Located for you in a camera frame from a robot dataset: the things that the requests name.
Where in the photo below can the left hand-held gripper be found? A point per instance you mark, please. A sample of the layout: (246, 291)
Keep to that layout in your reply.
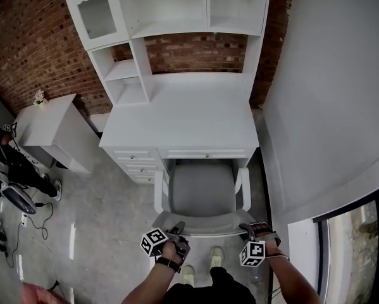
(154, 242)

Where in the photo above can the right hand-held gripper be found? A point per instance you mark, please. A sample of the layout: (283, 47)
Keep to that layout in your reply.
(252, 253)

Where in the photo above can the grey and white chair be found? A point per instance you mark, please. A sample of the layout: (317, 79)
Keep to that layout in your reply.
(200, 188)

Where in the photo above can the person's right forearm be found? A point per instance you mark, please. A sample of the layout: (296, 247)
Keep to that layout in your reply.
(293, 283)

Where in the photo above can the person's right hand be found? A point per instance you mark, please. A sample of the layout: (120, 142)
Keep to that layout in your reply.
(260, 230)

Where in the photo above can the person's left hand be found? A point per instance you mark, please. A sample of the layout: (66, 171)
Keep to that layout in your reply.
(170, 252)

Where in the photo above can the black wristwatch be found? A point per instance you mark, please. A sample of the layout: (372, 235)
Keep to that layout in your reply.
(168, 263)

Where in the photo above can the person's right shoe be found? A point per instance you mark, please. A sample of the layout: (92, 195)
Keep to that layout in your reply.
(216, 256)

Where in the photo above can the person's shoe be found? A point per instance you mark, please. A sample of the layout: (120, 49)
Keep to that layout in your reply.
(216, 256)
(188, 275)

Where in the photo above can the person's left shoe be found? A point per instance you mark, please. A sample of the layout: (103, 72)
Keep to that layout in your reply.
(188, 275)

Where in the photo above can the small white desk drawer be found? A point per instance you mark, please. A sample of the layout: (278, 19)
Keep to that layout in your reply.
(145, 179)
(141, 169)
(135, 155)

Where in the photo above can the person's black clothing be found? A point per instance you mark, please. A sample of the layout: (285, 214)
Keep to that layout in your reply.
(208, 293)

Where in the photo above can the wide white desk drawer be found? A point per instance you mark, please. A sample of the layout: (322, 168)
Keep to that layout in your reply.
(205, 153)

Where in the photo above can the black framed window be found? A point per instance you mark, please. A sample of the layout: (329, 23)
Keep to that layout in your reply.
(360, 255)

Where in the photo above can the white desk with hutch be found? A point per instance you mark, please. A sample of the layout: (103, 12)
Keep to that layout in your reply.
(183, 112)

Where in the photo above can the pink armchair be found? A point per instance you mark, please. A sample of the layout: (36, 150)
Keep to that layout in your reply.
(40, 294)

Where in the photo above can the white power strip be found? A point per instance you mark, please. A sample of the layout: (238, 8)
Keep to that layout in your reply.
(24, 220)

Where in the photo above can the small white desk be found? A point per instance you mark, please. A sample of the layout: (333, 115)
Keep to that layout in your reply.
(47, 122)

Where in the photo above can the small potted flower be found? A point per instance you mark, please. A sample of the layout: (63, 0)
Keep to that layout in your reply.
(40, 98)

